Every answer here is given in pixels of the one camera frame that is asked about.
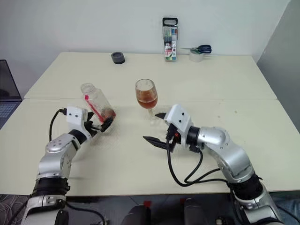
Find clear wine glass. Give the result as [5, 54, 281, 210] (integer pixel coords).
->
[135, 79, 158, 121]

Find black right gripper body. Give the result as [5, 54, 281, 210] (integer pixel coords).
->
[165, 123, 182, 153]

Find clear plastic bottle red tape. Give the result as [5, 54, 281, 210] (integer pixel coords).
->
[80, 82, 117, 124]

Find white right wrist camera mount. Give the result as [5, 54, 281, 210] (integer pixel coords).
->
[163, 104, 193, 135]

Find marker pen set box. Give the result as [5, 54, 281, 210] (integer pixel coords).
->
[162, 17, 180, 63]

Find dark laptop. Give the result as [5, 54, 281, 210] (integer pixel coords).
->
[0, 59, 23, 130]

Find dark rounded shape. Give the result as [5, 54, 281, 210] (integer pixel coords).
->
[121, 204, 152, 225]

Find blue handled scissors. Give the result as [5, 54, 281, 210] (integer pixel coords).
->
[180, 44, 213, 54]

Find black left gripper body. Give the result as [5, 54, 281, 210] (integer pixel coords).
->
[83, 120, 98, 139]

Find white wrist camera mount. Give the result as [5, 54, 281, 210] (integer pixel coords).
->
[163, 104, 193, 135]
[66, 105, 93, 138]

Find clear tape roll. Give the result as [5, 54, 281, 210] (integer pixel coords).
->
[188, 47, 204, 63]

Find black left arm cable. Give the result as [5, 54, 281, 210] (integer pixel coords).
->
[48, 108, 68, 142]

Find blue fabric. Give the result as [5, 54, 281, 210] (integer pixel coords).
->
[269, 194, 300, 225]

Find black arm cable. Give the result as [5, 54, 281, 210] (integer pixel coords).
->
[184, 149, 221, 183]
[48, 108, 68, 142]
[165, 137, 229, 188]

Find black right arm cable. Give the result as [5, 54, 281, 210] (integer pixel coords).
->
[184, 149, 221, 183]
[165, 137, 229, 188]

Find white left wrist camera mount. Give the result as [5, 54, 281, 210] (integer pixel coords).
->
[66, 105, 93, 138]

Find dark patterned mat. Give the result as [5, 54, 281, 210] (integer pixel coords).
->
[0, 194, 31, 225]

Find dark grey round lid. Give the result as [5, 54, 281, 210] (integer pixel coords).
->
[111, 52, 127, 65]

